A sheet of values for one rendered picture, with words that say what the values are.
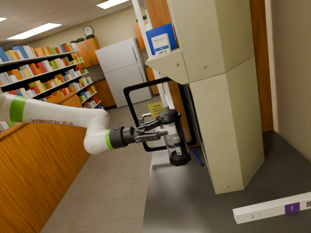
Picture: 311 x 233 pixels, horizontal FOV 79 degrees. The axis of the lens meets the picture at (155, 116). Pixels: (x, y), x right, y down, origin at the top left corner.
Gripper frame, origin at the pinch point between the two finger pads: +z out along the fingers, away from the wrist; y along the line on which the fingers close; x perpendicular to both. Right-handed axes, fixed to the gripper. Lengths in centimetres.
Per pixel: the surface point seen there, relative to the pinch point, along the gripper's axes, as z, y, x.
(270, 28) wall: 54, 26, -24
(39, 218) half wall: -183, 72, 111
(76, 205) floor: -153, 95, 123
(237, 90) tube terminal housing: 26.0, -10.3, -11.6
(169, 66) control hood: 6.5, -14.1, -25.9
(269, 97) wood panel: 50, 23, 8
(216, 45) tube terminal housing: 20.9, -14.1, -28.0
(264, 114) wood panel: 47, 23, 17
